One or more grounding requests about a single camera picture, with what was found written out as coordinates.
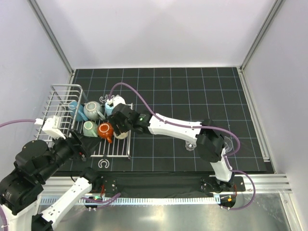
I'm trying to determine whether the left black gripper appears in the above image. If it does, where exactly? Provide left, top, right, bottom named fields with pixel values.
left=38, top=127, right=102, bottom=181

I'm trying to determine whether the mint green cup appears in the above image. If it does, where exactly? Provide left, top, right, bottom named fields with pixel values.
left=82, top=121, right=98, bottom=137

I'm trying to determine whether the steel tumbler cup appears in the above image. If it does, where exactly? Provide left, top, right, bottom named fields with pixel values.
left=113, top=131, right=129, bottom=140

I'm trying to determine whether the orange black ceramic cup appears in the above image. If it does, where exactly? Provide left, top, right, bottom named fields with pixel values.
left=97, top=122, right=114, bottom=143

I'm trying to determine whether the blue ceramic mug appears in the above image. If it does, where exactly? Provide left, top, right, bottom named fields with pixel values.
left=68, top=101, right=88, bottom=122

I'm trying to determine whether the grey ceramic mug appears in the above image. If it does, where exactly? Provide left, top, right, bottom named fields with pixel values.
left=83, top=101, right=106, bottom=121

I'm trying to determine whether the small clear glass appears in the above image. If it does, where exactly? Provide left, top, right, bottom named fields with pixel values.
left=185, top=141, right=196, bottom=152

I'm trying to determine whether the large clear plastic cup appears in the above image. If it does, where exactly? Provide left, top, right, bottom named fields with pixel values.
left=224, top=136, right=233, bottom=153

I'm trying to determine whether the light blue tall mug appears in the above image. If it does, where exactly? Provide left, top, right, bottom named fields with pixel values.
left=104, top=102, right=114, bottom=116

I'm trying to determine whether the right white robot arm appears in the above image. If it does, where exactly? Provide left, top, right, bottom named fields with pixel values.
left=108, top=103, right=234, bottom=191

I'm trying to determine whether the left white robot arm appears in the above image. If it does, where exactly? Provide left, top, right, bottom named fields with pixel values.
left=0, top=129, right=102, bottom=231

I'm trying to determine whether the black grid mat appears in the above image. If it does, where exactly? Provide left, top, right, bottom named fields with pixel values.
left=73, top=67, right=273, bottom=173

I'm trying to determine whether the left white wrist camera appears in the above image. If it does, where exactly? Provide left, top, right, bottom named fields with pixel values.
left=35, top=115, right=66, bottom=139

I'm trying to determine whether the metal wire dish rack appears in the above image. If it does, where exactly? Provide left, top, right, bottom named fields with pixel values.
left=41, top=84, right=131, bottom=159

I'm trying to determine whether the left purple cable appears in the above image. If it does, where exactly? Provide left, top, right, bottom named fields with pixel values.
left=0, top=119, right=121, bottom=231

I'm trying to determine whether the purple cable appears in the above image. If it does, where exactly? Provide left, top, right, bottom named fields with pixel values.
left=0, top=119, right=121, bottom=231
left=108, top=83, right=256, bottom=211

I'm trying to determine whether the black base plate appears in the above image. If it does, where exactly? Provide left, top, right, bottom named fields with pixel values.
left=100, top=172, right=246, bottom=198

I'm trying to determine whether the slotted cable duct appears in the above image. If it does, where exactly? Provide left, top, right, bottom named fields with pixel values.
left=40, top=195, right=220, bottom=205

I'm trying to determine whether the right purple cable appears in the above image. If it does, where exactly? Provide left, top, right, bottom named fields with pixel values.
left=108, top=83, right=256, bottom=211

